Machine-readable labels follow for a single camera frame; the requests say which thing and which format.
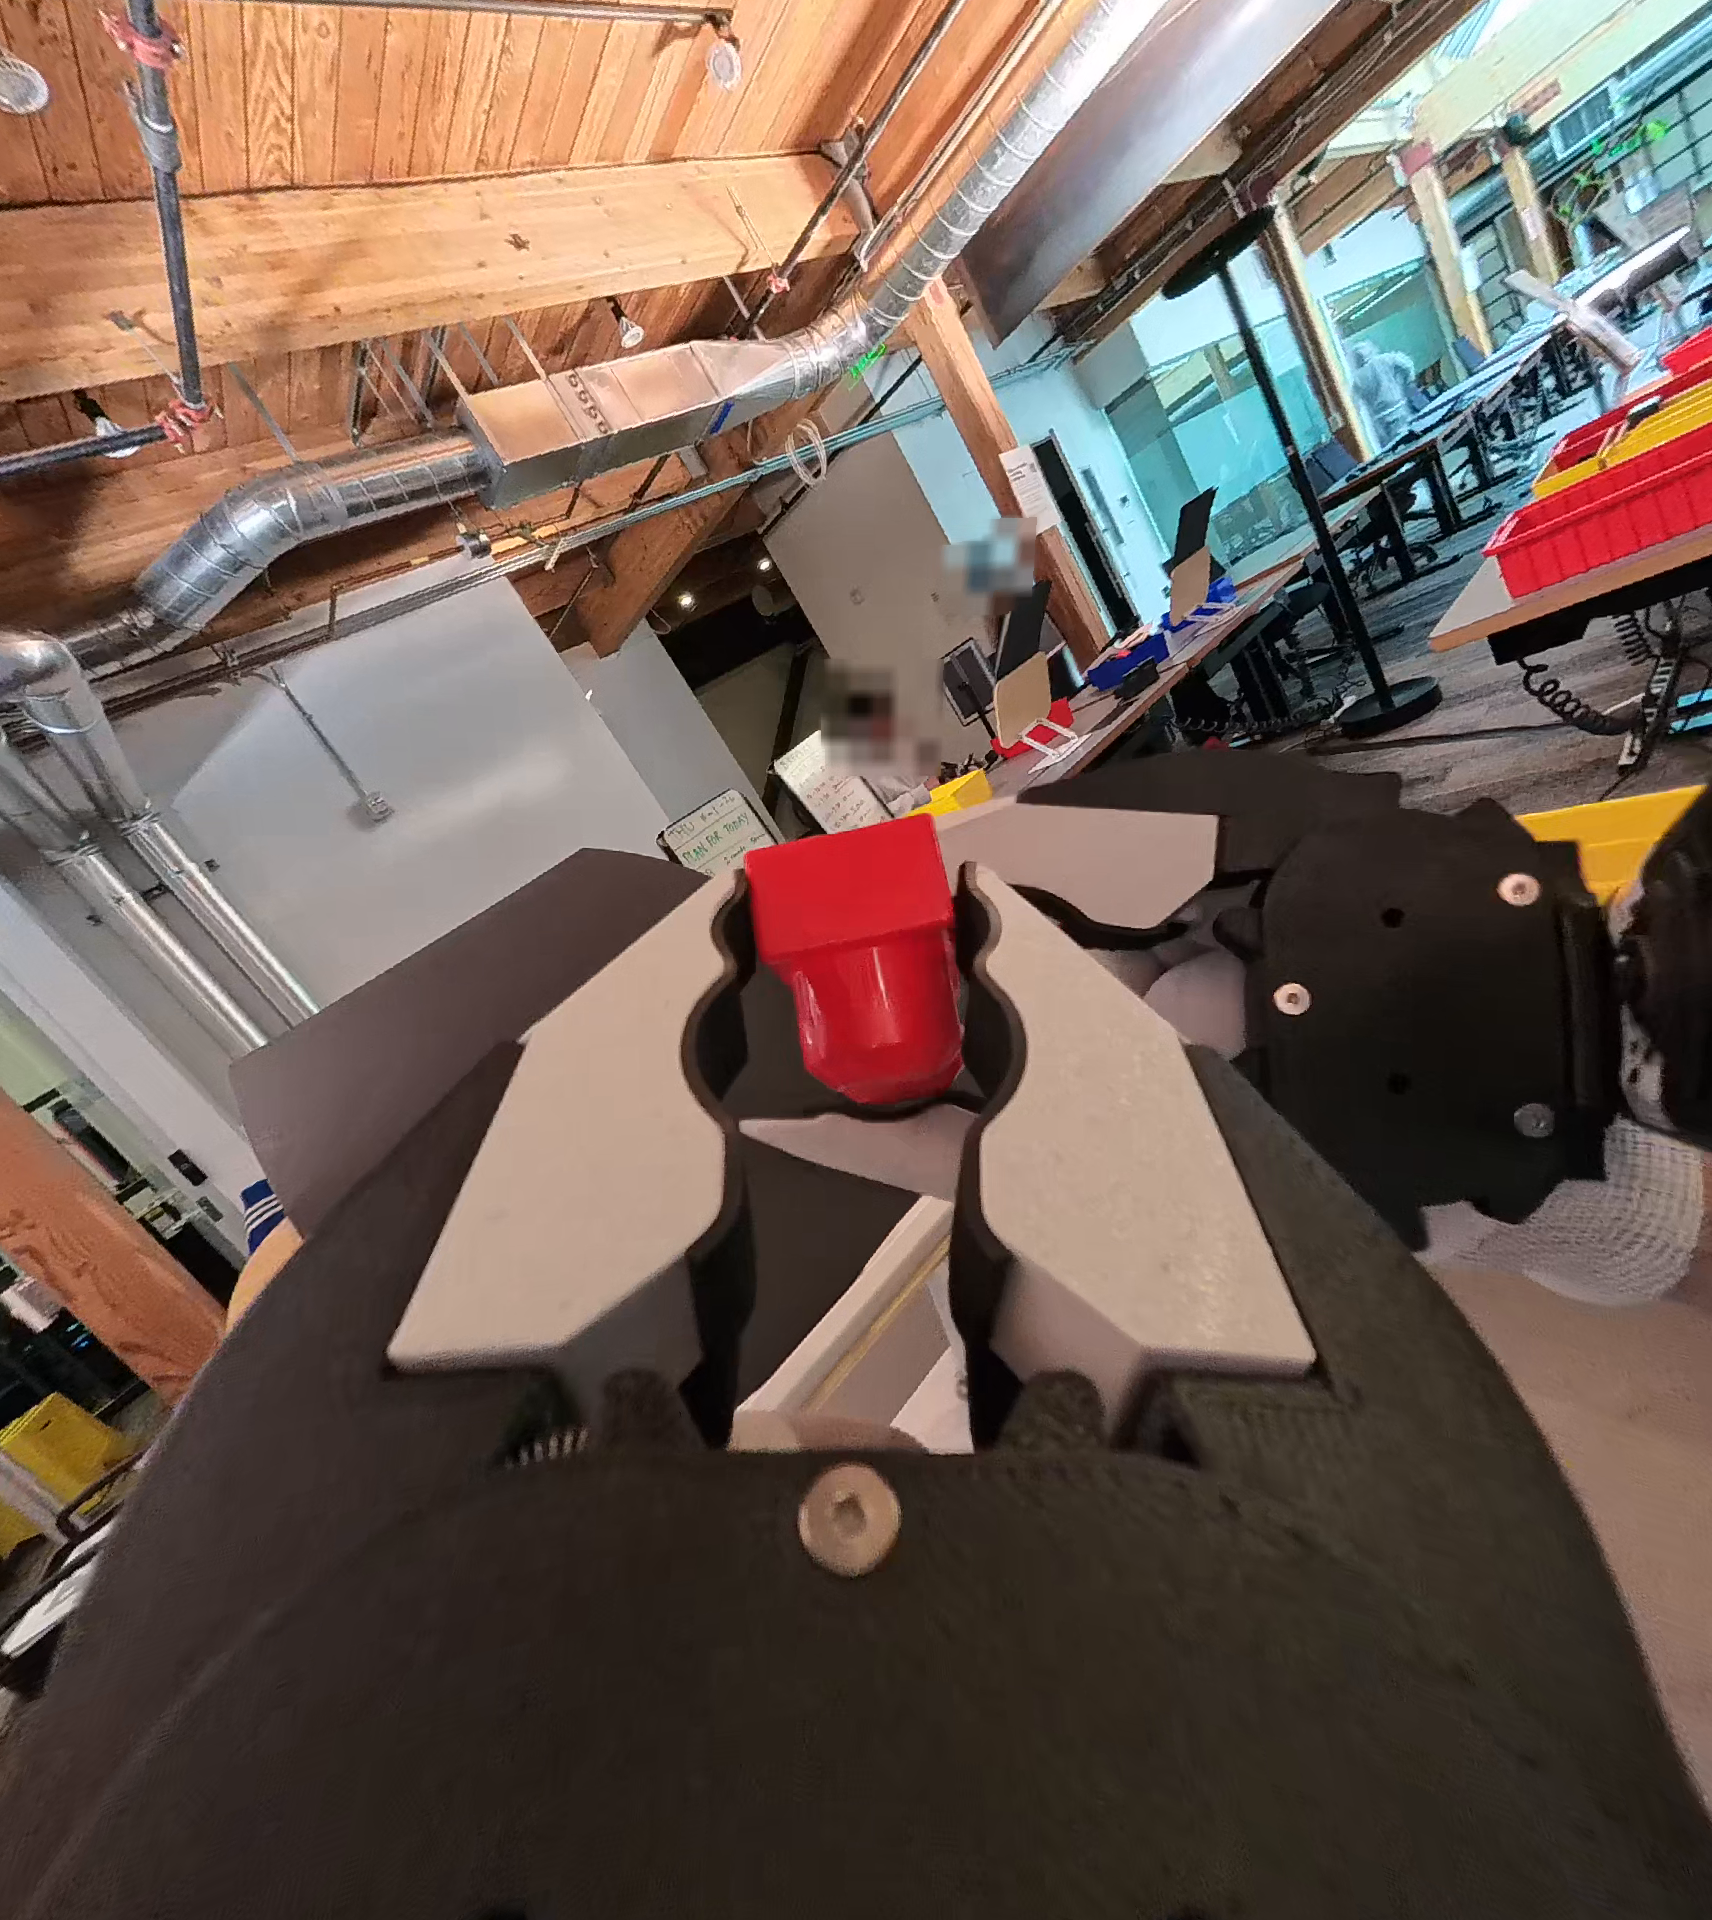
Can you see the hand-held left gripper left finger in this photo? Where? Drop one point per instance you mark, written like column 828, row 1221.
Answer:
column 557, row 1201

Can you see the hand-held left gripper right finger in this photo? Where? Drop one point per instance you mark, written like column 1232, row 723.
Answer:
column 1141, row 1201

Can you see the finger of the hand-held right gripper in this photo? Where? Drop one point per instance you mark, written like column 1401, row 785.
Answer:
column 901, row 1149
column 1111, row 863

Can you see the red toy brick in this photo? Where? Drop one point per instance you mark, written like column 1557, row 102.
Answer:
column 848, row 901

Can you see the person's right hand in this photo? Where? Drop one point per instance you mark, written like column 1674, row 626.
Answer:
column 1606, row 1231

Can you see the small red bin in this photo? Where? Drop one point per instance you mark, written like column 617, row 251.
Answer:
column 1055, row 716

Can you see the yellow plastic bin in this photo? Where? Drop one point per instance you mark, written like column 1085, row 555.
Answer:
column 965, row 790
column 1590, row 840

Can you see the small book stand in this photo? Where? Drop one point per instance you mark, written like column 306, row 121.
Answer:
column 1194, row 555
column 1024, row 691

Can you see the wooden office desk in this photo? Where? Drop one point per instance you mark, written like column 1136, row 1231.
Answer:
column 1171, row 675
column 1577, row 592

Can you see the blue plastic bin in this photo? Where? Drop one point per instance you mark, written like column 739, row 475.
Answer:
column 1128, row 661

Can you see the small black monitor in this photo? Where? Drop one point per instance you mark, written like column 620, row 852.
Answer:
column 969, row 679

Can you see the black sheet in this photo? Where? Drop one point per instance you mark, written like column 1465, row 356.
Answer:
column 496, row 960

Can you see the handwritten whiteboard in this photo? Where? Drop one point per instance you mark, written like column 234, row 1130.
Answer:
column 834, row 788
column 718, row 836

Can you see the blue striped cloth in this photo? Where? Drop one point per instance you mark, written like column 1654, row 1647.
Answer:
column 261, row 1218

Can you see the long red bin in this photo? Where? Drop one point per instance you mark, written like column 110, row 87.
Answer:
column 1637, row 519

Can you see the yellow storage bin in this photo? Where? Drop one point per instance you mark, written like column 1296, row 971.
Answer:
column 46, row 1463

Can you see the long yellow bin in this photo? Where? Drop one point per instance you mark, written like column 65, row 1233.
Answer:
column 1681, row 420

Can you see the silver ventilation ducts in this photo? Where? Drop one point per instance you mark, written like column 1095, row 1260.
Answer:
column 346, row 494

